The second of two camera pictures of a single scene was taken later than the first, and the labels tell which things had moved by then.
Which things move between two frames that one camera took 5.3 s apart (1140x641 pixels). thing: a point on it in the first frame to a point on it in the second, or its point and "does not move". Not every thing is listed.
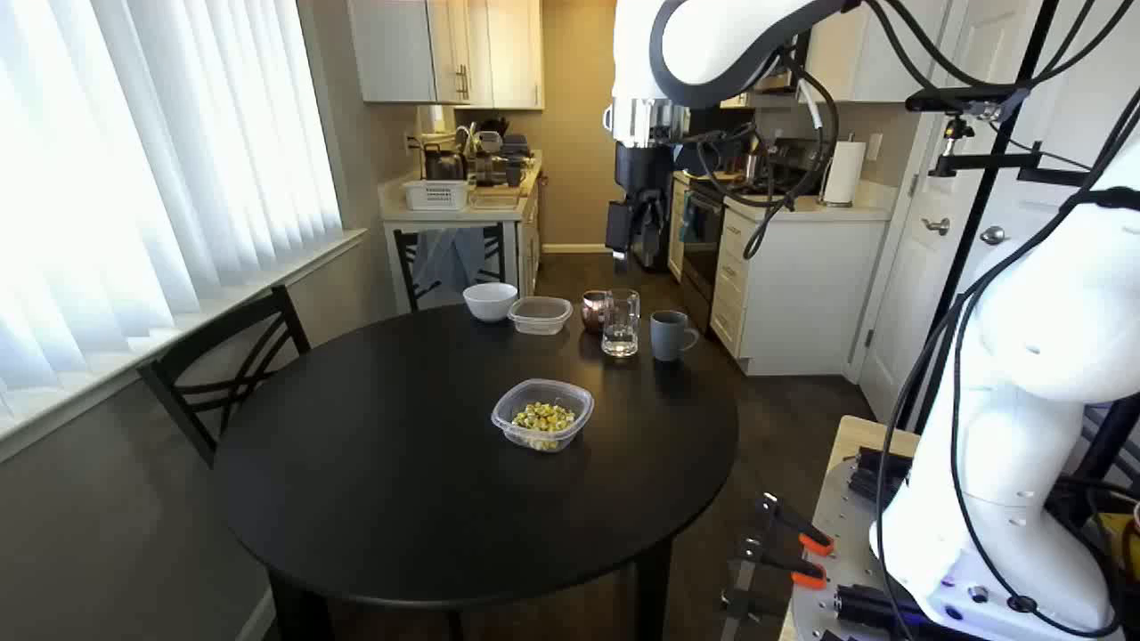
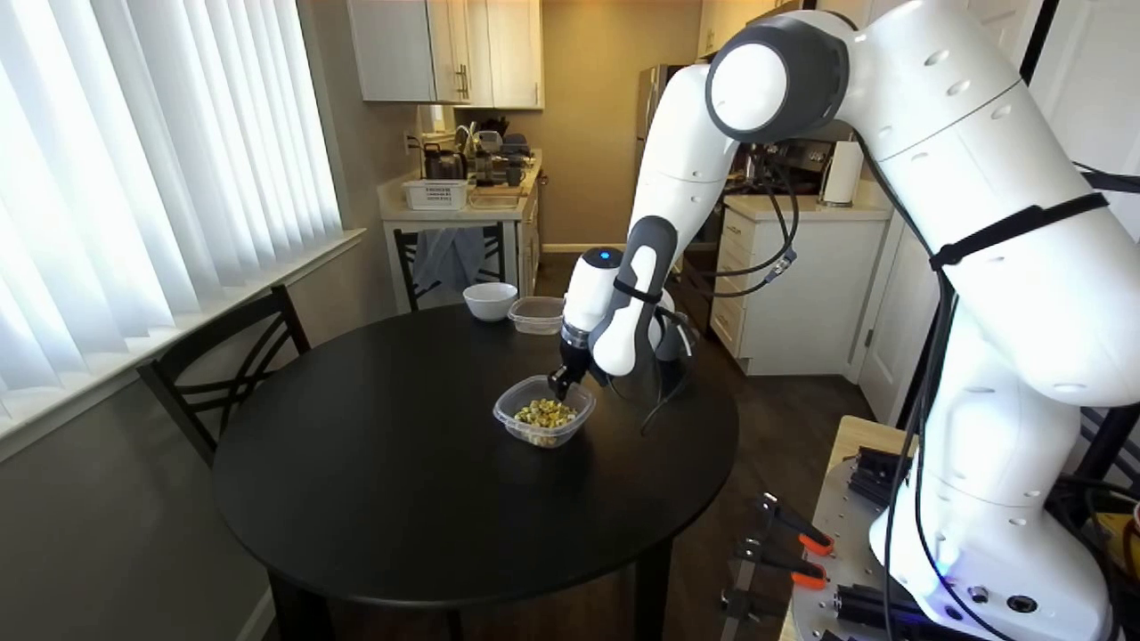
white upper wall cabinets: x=465 y=55 does not move
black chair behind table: x=422 y=287 does not move
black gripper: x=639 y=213 to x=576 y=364
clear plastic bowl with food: x=542 y=414 does not move
